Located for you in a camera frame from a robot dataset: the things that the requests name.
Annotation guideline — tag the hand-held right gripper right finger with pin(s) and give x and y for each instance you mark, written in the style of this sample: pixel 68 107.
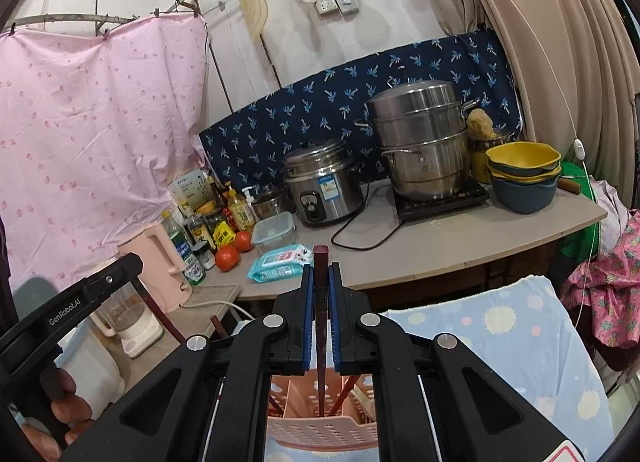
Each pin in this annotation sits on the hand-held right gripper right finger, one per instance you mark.
pixel 334 322

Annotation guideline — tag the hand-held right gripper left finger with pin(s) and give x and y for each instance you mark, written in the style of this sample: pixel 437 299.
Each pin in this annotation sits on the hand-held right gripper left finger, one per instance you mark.
pixel 307 322

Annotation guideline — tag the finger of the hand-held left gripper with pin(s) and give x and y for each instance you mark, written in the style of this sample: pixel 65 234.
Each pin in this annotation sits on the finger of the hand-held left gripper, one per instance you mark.
pixel 120 271

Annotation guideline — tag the dark red chopstick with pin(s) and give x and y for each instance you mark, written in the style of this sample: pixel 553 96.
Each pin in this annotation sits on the dark red chopstick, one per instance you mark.
pixel 320 292

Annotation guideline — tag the dark brown chopstick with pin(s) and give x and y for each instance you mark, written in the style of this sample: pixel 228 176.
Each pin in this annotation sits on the dark brown chopstick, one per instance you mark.
pixel 218 327
pixel 160 313

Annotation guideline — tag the pink plastic utensil basket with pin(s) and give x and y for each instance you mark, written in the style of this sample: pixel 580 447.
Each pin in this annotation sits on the pink plastic utensil basket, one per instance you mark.
pixel 320 434

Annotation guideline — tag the person's left hand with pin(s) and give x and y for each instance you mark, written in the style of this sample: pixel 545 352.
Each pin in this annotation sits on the person's left hand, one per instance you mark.
pixel 75 412

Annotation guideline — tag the pink electric kettle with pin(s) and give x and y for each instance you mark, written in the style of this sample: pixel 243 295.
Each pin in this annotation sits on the pink electric kettle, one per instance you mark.
pixel 155 262

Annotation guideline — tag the white small appliance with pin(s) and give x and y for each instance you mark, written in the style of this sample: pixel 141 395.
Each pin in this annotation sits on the white small appliance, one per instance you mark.
pixel 130 324

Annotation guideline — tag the clear bottle green label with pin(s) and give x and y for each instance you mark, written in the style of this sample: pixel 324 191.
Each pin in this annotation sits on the clear bottle green label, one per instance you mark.
pixel 177 242

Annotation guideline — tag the blue wet wipes packet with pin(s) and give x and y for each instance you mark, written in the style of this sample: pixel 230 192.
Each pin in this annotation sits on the blue wet wipes packet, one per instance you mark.
pixel 280 263

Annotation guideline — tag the dark bottle white label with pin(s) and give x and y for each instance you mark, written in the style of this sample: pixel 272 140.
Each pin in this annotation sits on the dark bottle white label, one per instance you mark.
pixel 197 234

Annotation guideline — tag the clear plastic food container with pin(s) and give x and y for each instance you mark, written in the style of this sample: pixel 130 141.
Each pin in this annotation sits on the clear plastic food container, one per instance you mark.
pixel 272 234

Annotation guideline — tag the red tomato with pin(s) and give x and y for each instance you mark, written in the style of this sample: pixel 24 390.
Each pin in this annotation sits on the red tomato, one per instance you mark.
pixel 243 241
pixel 227 258

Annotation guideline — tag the yellow black packet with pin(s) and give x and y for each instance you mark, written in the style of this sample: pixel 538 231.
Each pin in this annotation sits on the yellow black packet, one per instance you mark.
pixel 224 233

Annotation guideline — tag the dark sauce bottle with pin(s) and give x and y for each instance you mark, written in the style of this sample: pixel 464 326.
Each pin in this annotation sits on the dark sauce bottle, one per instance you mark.
pixel 217 192

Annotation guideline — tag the small steel pot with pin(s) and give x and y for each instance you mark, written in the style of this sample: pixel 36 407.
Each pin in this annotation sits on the small steel pot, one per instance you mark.
pixel 267 203

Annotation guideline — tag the steel rice cooker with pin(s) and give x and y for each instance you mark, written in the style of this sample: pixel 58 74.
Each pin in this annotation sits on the steel rice cooker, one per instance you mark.
pixel 325 192

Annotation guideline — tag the yellow oil bottle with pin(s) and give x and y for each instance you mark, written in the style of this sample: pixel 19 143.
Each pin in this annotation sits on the yellow oil bottle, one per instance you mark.
pixel 239 211

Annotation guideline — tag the pink curtain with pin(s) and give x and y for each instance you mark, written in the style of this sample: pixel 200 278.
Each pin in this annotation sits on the pink curtain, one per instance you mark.
pixel 75 142

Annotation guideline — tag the white pump bottle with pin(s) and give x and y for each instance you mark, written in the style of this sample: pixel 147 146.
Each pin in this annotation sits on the white pump bottle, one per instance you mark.
pixel 248 196

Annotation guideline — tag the black induction cooker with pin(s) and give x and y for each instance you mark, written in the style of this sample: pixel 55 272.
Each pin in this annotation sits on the black induction cooker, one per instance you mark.
pixel 450 205

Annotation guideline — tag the blue printed tablecloth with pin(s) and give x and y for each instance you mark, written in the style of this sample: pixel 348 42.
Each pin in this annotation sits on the blue printed tablecloth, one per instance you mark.
pixel 500 342

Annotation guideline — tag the steel steamer pot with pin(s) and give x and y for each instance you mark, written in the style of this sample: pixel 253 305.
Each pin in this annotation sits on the steel steamer pot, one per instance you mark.
pixel 420 142

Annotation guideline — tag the navy printed cloth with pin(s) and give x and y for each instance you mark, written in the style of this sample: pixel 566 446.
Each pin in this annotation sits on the navy printed cloth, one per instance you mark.
pixel 310 107

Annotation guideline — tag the yellow container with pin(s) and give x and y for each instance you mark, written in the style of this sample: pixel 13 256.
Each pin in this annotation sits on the yellow container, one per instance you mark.
pixel 479 162

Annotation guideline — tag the blue yellow bowl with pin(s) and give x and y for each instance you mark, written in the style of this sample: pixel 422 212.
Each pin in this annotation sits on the blue yellow bowl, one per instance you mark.
pixel 525 180

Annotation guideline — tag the tan loofah sponge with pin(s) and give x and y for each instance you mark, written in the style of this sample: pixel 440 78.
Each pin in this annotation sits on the tan loofah sponge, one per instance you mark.
pixel 482 124

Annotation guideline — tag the green cloth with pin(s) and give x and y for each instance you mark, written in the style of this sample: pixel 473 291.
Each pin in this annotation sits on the green cloth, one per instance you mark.
pixel 575 242

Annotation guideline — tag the metal curtain rod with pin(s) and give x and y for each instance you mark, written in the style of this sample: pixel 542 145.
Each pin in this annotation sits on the metal curtain rod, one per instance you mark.
pixel 75 17

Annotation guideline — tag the wooden rolling pin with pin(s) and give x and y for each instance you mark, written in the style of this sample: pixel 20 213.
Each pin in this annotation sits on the wooden rolling pin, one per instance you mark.
pixel 570 185

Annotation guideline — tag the pink floral cloth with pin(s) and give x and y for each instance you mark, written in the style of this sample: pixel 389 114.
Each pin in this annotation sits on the pink floral cloth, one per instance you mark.
pixel 610 292

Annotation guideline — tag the pale pink cloth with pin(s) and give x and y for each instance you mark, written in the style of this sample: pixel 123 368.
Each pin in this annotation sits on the pale pink cloth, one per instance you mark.
pixel 607 212

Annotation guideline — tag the beige cutting board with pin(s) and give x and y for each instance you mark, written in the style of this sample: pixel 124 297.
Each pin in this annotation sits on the beige cutting board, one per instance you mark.
pixel 252 2

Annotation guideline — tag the beige curtain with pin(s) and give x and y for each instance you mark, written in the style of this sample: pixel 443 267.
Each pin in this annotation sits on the beige curtain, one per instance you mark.
pixel 550 42

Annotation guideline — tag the white wall socket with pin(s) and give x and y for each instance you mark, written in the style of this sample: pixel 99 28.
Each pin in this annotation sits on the white wall socket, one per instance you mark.
pixel 326 5

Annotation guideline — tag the white wall switch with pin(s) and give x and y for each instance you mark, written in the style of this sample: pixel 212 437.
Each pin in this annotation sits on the white wall switch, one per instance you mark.
pixel 346 1

